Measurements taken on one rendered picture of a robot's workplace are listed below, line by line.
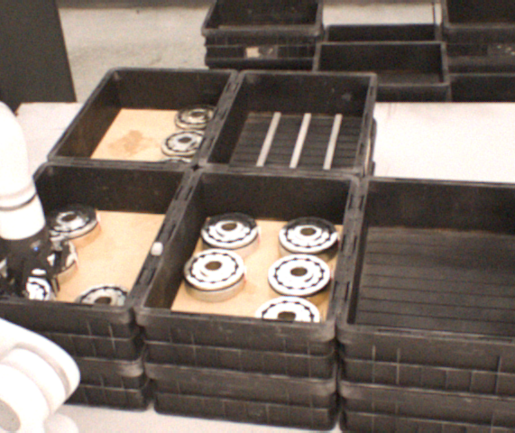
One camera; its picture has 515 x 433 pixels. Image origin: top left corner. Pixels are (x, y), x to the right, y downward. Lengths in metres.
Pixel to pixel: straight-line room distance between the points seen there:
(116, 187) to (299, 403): 0.56
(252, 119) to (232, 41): 1.09
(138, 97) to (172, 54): 2.28
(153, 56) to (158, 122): 2.34
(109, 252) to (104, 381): 0.27
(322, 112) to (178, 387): 0.79
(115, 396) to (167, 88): 0.80
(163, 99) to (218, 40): 1.04
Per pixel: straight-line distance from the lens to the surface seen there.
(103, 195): 1.69
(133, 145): 1.91
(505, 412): 1.34
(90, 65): 4.32
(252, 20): 3.29
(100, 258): 1.59
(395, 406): 1.36
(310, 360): 1.31
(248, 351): 1.31
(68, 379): 1.13
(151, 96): 2.02
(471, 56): 3.02
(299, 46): 3.01
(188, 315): 1.29
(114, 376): 1.44
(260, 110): 1.97
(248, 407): 1.41
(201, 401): 1.41
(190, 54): 4.29
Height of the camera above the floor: 1.78
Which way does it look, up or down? 35 degrees down
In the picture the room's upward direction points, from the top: 5 degrees counter-clockwise
